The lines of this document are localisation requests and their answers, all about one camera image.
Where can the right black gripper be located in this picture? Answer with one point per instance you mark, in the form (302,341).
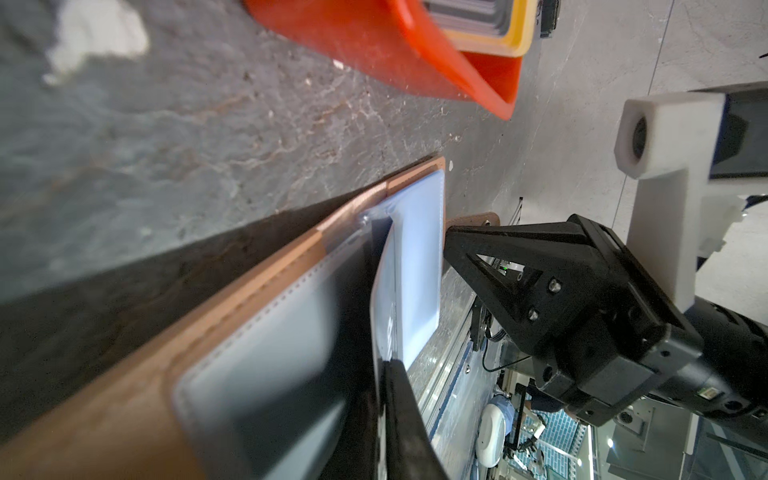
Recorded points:
(601,332)

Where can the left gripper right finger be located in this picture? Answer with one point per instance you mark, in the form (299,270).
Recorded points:
(409,453)

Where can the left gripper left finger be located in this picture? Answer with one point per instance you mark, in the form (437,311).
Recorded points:
(356,453)

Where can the tan leather card holder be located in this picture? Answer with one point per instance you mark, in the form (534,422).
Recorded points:
(123,425)

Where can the red plastic tray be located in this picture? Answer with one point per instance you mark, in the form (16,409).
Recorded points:
(395,42)

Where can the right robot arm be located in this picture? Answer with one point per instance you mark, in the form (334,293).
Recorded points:
(727,384)

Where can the white round object bottom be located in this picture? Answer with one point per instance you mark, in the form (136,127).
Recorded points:
(496,423)

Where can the small black pink box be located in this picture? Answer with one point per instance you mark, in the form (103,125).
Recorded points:
(549,11)

